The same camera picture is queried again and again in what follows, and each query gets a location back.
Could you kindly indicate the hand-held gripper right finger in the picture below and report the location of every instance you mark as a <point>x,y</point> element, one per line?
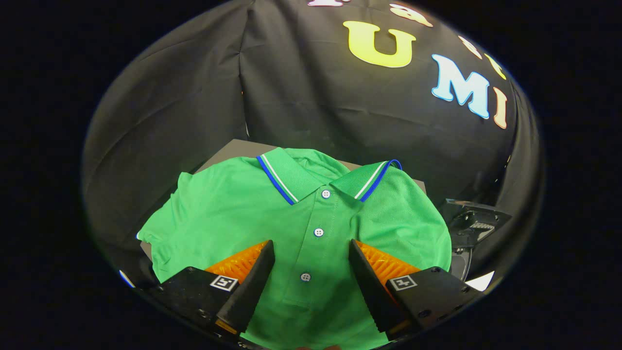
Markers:
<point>371,287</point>

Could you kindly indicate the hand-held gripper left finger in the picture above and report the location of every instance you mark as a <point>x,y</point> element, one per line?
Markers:
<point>248,287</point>

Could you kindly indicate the green polo shirt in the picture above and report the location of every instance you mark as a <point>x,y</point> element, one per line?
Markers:
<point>233,214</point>

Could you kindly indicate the white sheet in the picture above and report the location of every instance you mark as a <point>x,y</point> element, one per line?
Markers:
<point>481,282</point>

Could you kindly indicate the grey cabinet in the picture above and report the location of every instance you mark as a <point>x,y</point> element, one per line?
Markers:
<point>235,148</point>

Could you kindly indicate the black backdrop cloth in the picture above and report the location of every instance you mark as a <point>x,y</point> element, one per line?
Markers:
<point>301,97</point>

